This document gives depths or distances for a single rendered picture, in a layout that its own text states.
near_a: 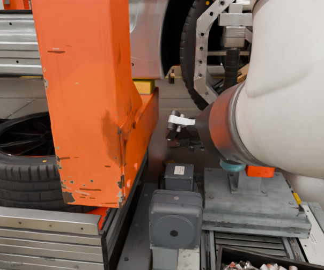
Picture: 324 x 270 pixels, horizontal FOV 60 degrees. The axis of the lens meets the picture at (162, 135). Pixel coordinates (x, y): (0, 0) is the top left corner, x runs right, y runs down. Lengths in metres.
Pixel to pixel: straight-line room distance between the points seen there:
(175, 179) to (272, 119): 0.86
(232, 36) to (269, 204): 0.80
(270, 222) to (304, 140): 1.15
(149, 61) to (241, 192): 0.71
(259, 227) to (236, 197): 0.16
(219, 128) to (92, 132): 0.42
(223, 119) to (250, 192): 1.10
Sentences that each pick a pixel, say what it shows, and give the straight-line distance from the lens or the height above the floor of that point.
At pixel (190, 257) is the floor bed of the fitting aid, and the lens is 1.24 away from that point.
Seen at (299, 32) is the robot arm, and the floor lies 0.97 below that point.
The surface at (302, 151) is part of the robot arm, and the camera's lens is 0.20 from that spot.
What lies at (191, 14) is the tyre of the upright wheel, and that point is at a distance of 1.07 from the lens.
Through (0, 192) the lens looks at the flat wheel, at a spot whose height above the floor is 0.39.
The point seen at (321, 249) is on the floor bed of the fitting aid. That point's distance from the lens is 1.42.
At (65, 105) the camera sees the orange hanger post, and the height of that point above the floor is 0.79.
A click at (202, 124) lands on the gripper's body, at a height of 0.86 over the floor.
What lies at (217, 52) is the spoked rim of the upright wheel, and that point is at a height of 0.85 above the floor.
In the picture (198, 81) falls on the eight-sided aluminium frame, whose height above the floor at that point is 0.76.
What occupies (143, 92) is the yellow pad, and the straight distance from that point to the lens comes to 1.14.
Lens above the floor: 0.97
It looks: 23 degrees down
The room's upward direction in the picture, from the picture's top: straight up
